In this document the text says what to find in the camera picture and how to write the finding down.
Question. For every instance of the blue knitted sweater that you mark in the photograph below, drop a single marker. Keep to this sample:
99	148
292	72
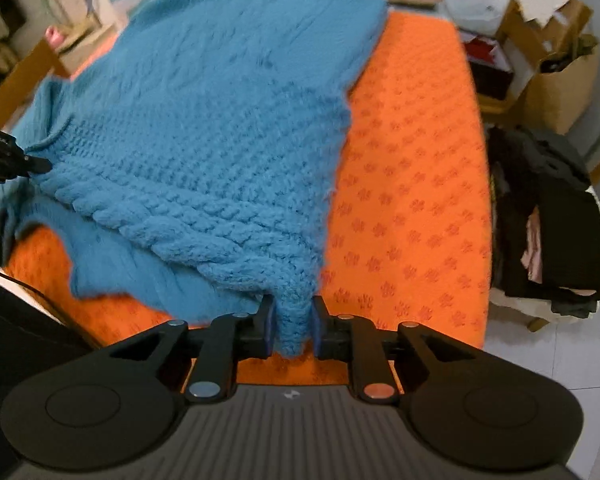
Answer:
192	166

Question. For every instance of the brown paper bag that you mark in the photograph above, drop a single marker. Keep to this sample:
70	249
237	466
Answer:
561	91

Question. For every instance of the orange patterned mat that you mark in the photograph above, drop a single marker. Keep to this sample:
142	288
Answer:
408	232

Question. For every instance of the pile of dark clothes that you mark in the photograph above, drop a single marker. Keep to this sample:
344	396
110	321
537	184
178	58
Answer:
546	224

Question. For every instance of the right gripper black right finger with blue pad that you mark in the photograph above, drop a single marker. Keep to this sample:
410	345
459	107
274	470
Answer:
383	365

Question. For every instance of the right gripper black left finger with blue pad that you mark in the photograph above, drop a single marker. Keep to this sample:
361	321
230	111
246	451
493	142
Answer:
201	363

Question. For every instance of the wooden side table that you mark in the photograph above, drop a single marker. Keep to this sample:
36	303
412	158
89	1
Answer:
26	76

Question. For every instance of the black box with red cloth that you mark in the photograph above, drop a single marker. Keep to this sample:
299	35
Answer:
489	66

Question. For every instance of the pink small toy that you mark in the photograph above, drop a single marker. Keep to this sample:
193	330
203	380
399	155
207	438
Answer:
55	38

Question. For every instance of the wooden chair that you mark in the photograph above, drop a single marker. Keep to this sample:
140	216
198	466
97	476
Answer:
526	45

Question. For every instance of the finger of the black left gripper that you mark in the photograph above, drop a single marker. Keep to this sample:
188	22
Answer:
37	165

